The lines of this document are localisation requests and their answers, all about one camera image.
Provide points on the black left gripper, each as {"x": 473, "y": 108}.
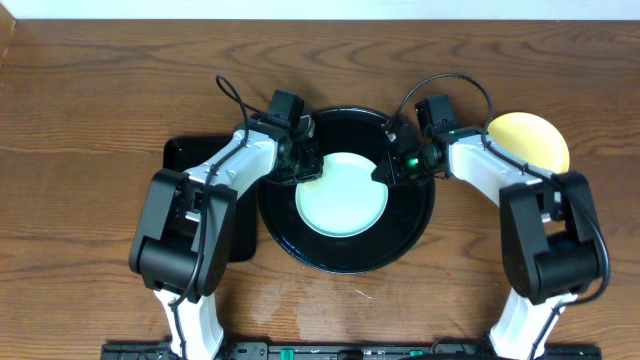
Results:
{"x": 310, "y": 167}

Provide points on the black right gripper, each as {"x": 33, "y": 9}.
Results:
{"x": 394, "y": 176}

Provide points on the mint green plate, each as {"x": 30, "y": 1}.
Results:
{"x": 345, "y": 201}

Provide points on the yellow plastic plate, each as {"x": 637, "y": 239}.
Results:
{"x": 532, "y": 139}

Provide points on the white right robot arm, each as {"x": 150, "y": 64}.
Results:
{"x": 551, "y": 244}

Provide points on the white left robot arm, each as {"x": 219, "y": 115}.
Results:
{"x": 183, "y": 238}

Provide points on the round black tray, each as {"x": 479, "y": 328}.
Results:
{"x": 404, "y": 220}

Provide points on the rectangular black tray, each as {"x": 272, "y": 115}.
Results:
{"x": 184, "y": 152}

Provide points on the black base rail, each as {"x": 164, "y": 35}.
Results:
{"x": 263, "y": 351}

